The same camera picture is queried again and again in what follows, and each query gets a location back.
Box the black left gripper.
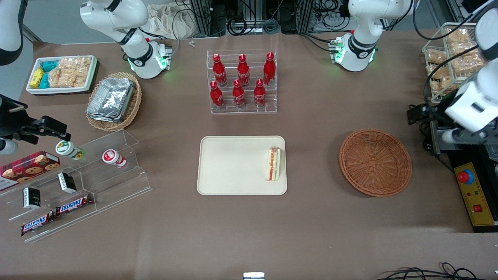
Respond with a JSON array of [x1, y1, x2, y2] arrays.
[[407, 82, 466, 126]]

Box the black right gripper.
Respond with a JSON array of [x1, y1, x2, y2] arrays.
[[0, 94, 72, 143]]

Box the triangular sandwich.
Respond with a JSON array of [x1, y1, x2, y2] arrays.
[[265, 147, 281, 182]]

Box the white rectangular snack tray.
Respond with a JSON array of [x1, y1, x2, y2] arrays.
[[26, 55, 98, 95]]

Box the round brown wicker basket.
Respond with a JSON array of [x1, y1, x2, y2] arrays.
[[339, 129, 412, 198]]

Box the oval light wicker basket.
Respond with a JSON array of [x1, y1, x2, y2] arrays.
[[86, 72, 142, 132]]

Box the beige rectangular tray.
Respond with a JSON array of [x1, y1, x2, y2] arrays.
[[197, 136, 288, 195]]

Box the green lid yogurt cup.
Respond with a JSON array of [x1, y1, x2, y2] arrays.
[[55, 140, 86, 161]]

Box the grey metal box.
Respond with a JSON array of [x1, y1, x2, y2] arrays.
[[430, 121, 454, 155]]

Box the clear bagged fried snack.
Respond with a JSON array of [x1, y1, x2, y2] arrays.
[[427, 64, 452, 81], [451, 41, 485, 74], [445, 27, 473, 44], [430, 78, 461, 98], [426, 49, 449, 65]]

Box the red plaid cookie box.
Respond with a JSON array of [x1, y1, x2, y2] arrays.
[[0, 151, 61, 191]]

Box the yellow snack packet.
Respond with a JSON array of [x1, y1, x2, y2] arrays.
[[30, 68, 46, 87]]

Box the small black white box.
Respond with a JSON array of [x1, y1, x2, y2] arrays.
[[58, 172, 77, 194], [22, 187, 42, 210]]

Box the clear bag of rice crackers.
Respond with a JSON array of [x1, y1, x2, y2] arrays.
[[48, 57, 92, 89]]

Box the stacked aluminium foil trays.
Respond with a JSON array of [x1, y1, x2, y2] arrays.
[[86, 77, 135, 123]]

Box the red lid yogurt cup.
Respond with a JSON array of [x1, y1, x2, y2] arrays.
[[102, 149, 128, 169]]

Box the snickers chocolate bar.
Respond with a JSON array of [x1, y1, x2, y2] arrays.
[[21, 212, 57, 237], [56, 194, 94, 216]]

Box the clear acrylic stepped shelf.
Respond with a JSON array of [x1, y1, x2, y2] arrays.
[[0, 129, 153, 243]]

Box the black equipment stand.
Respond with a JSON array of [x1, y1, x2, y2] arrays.
[[430, 117, 498, 234]]

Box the yellow emergency stop panel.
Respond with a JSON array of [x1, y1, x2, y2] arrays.
[[454, 162, 496, 227]]

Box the red cola bottle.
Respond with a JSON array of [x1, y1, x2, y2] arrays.
[[212, 54, 228, 87], [253, 79, 267, 109], [263, 52, 276, 86], [237, 54, 250, 87], [232, 79, 246, 109], [210, 80, 225, 110]]

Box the crumpled beige cloth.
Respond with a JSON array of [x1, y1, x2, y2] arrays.
[[146, 3, 198, 40]]

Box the clear acrylic bottle rack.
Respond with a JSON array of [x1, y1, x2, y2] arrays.
[[206, 49, 278, 114]]

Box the black cable on table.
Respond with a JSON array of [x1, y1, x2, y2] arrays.
[[408, 113, 456, 174]]

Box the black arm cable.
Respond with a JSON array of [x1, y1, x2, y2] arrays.
[[412, 0, 489, 114]]

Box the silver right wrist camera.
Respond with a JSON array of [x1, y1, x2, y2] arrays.
[[0, 139, 19, 156]]

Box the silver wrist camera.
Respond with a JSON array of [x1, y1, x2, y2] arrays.
[[0, 139, 19, 156], [441, 128, 497, 148]]

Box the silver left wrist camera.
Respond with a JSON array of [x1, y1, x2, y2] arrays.
[[441, 128, 497, 148]]

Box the white wire shelf rack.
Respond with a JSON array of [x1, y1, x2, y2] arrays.
[[422, 23, 491, 103]]

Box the black cable bundle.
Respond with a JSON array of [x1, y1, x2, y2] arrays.
[[374, 262, 481, 280]]

